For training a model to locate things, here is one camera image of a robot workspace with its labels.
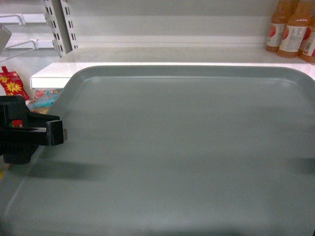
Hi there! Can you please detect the white upper shelf board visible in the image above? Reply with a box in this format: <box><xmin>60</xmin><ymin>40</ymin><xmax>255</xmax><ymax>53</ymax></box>
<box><xmin>30</xmin><ymin>47</ymin><xmax>315</xmax><ymax>89</ymax></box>

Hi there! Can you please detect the teal snack bag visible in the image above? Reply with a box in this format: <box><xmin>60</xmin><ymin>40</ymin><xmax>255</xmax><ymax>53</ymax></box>
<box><xmin>27</xmin><ymin>88</ymin><xmax>63</xmax><ymax>114</ymax></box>

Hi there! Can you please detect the grey rectangular serving tray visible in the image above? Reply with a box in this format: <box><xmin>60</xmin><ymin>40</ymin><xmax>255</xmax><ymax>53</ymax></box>
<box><xmin>0</xmin><ymin>66</ymin><xmax>315</xmax><ymax>236</ymax></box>

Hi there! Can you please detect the red snack pouch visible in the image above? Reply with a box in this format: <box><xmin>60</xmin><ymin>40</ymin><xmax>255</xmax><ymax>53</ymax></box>
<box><xmin>0</xmin><ymin>66</ymin><xmax>30</xmax><ymax>101</ymax></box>

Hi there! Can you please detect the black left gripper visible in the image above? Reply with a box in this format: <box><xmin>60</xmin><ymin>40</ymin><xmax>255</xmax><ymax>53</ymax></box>
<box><xmin>0</xmin><ymin>95</ymin><xmax>64</xmax><ymax>164</ymax></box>

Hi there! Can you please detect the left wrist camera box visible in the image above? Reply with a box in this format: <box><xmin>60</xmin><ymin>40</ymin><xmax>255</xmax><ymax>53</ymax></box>
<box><xmin>0</xmin><ymin>24</ymin><xmax>12</xmax><ymax>54</ymax></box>

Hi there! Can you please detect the orange juice bottle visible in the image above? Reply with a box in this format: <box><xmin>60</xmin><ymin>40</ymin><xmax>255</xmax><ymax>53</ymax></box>
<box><xmin>277</xmin><ymin>0</ymin><xmax>313</xmax><ymax>58</ymax></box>
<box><xmin>265</xmin><ymin>0</ymin><xmax>292</xmax><ymax>52</ymax></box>

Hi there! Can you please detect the orange juice bottle left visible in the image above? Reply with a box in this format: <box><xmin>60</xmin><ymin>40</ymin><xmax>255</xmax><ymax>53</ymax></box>
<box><xmin>265</xmin><ymin>0</ymin><xmax>292</xmax><ymax>52</ymax></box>

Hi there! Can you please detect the orange juice bottle right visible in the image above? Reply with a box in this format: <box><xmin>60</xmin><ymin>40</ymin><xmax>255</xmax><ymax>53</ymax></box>
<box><xmin>277</xmin><ymin>0</ymin><xmax>313</xmax><ymax>58</ymax></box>

